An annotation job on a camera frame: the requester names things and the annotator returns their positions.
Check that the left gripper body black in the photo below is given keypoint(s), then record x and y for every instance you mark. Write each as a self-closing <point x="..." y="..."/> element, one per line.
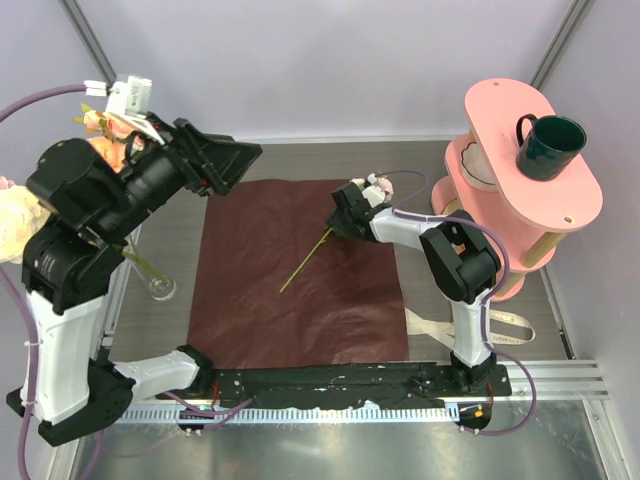
<point x="189" y="156"/>

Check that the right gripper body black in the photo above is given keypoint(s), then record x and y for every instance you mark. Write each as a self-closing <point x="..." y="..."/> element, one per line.
<point x="345" y="215"/>

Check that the red wrapping paper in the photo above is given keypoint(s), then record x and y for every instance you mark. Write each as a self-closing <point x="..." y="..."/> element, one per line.
<point x="345" y="306"/>

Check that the pink rose flower bunch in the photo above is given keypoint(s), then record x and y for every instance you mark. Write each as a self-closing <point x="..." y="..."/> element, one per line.
<point x="327" y="232"/>

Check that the peach rose stem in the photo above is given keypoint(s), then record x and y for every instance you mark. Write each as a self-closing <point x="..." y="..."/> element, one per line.
<point x="109" y="140"/>

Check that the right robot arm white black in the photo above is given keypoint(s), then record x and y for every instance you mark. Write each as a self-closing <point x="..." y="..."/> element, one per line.
<point x="463" y="263"/>

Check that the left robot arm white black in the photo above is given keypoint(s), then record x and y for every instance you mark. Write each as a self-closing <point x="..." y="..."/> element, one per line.
<point x="67" y="268"/>

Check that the clear glass vase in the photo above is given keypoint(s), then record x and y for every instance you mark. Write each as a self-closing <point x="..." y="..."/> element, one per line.
<point x="159" y="285"/>

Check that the white bowl on shelf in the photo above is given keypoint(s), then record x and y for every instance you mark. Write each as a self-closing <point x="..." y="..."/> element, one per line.
<point x="475" y="168"/>

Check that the pink three-tier wooden shelf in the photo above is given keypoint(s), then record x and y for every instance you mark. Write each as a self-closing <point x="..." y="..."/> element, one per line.
<point x="529" y="217"/>

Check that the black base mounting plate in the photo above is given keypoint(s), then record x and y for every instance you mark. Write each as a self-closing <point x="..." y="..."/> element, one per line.
<point x="397" y="385"/>

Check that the dark green mug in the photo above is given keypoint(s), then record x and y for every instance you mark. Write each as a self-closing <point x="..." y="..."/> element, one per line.
<point x="547" y="145"/>

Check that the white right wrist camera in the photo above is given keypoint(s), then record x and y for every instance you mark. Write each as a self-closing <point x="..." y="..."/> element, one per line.
<point x="376" y="189"/>

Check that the white slotted cable duct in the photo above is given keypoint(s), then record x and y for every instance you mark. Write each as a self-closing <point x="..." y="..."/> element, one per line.
<point x="171" y="412"/>

